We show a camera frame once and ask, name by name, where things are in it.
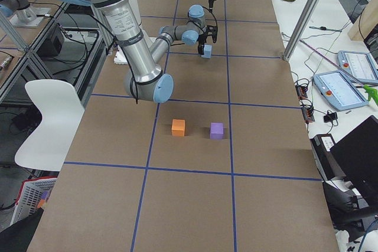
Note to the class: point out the light blue block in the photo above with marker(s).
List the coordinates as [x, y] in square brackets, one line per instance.
[207, 51]

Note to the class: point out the orange block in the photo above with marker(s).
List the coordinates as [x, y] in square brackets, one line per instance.
[178, 127]

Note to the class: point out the purple block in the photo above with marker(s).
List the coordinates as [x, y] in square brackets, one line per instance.
[216, 130]

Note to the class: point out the orange electronics board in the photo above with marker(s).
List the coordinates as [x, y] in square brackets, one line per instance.
[301, 91]

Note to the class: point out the near teach pendant tablet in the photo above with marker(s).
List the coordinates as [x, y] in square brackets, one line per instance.
[339, 91]

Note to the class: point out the teach pendant tablet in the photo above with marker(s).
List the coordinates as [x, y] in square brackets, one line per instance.
[360, 65]
[339, 91]

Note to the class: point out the white chair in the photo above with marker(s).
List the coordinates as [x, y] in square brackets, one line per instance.
[61, 110]

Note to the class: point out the far teach pendant tablet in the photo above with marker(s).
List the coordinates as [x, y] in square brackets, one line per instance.
[360, 65]

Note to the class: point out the white perforated basket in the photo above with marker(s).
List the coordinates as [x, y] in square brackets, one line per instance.
[30, 194]

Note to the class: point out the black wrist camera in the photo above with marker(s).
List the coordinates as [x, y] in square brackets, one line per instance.
[212, 31]

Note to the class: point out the aluminium frame post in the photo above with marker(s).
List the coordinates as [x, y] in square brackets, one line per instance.
[299, 28]

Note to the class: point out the green handled grabber stick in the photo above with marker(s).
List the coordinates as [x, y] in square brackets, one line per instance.
[372, 93]

